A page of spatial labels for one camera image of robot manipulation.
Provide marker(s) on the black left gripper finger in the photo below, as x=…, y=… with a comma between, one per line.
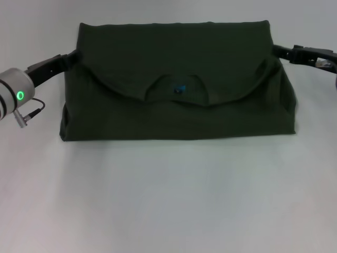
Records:
x=71, y=54
x=71, y=63

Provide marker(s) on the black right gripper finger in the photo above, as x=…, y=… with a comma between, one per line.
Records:
x=284, y=58
x=281, y=50

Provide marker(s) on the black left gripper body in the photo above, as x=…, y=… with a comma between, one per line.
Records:
x=44, y=69

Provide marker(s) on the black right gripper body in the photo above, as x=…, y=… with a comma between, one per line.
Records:
x=313, y=56

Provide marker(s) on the dark green FREE T-shirt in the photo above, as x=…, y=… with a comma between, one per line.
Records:
x=171, y=92

